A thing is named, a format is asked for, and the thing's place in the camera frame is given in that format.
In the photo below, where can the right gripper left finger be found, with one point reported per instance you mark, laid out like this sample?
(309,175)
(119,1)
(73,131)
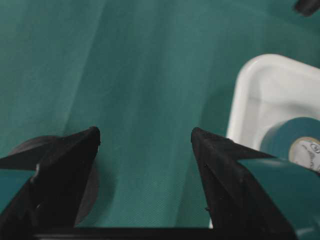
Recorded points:
(28,199)

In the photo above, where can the white plastic tray case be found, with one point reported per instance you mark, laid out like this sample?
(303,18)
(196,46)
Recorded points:
(271,89)

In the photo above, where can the green table cloth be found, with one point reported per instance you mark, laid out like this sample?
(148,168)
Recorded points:
(145,72)

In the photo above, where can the black tape roll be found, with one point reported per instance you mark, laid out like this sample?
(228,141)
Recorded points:
(71,170)

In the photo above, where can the teal tape roll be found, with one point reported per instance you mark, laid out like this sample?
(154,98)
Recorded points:
(296,140)

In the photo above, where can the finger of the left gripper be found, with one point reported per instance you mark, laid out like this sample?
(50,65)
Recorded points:
(307,8)

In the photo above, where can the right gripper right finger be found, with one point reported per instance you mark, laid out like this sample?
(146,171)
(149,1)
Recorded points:
(254,195)

